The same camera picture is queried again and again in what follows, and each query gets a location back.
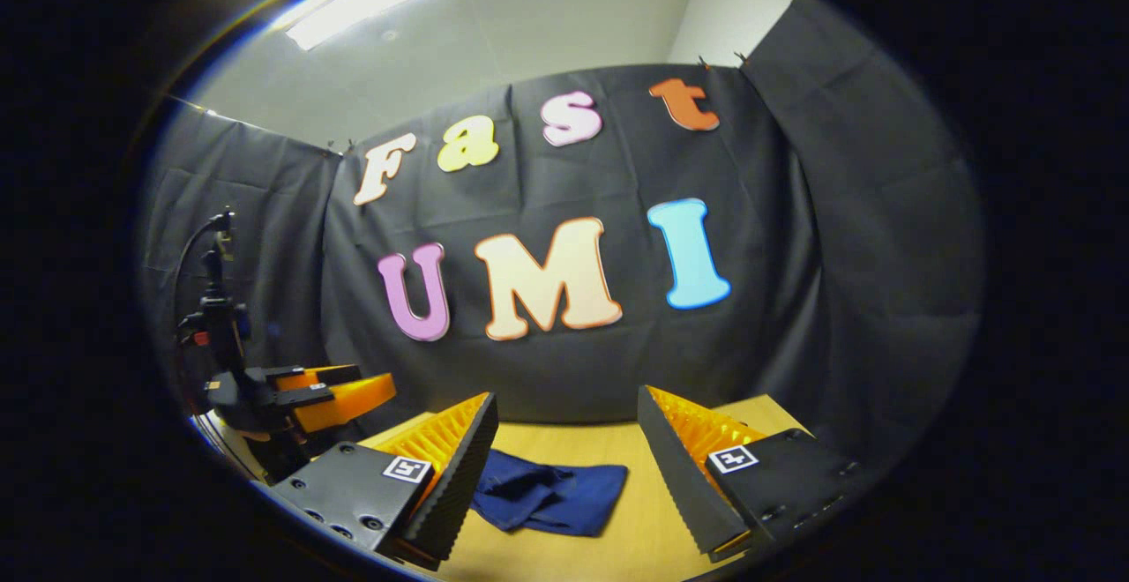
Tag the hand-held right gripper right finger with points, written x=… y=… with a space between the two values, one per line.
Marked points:
x=684 y=476

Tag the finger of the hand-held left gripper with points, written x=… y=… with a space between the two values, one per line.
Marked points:
x=322 y=375
x=348 y=401

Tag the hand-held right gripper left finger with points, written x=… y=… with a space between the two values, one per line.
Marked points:
x=463 y=476

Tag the blue jeans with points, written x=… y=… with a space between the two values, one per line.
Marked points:
x=564 y=494

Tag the black backdrop cloth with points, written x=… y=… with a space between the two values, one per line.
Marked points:
x=794 y=256

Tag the ceiling light panel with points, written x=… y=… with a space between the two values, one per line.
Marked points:
x=370 y=0

